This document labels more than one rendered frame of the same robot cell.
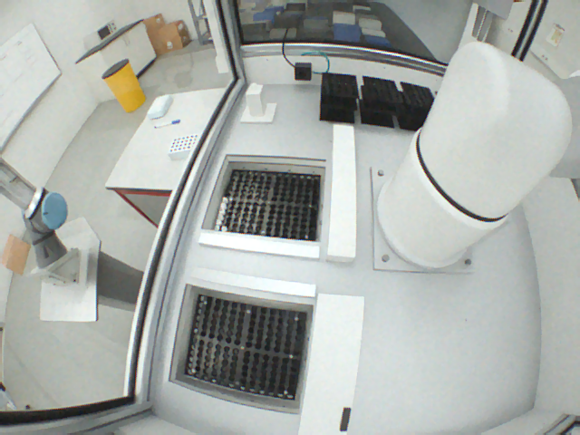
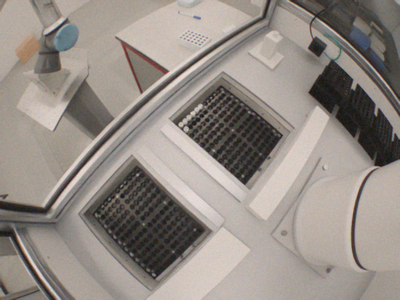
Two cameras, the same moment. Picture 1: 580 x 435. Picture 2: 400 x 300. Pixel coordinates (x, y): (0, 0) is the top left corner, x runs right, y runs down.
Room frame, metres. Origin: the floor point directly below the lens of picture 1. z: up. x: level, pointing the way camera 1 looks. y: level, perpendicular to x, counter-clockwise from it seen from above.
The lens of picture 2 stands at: (0.06, 0.04, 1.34)
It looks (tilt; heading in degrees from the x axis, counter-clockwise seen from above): 73 degrees down; 23
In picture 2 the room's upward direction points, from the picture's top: 6 degrees clockwise
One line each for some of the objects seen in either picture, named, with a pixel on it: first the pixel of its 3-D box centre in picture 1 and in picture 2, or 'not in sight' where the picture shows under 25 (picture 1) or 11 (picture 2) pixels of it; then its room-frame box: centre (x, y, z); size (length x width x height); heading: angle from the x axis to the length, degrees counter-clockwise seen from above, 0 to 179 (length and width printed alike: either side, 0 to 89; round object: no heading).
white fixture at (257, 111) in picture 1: (256, 100); (271, 44); (0.54, 0.05, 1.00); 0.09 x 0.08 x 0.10; 76
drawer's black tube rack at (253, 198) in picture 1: (270, 208); (230, 134); (0.27, 0.04, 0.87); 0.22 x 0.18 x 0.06; 76
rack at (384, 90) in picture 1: (378, 101); (356, 110); (0.50, -0.28, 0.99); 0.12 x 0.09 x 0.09; 166
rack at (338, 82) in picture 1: (338, 96); (331, 85); (0.52, -0.17, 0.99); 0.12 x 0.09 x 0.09; 166
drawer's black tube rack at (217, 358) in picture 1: (246, 346); (146, 223); (-0.03, 0.12, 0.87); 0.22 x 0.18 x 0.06; 76
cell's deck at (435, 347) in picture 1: (398, 224); (309, 212); (0.16, -0.22, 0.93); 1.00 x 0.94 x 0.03; 166
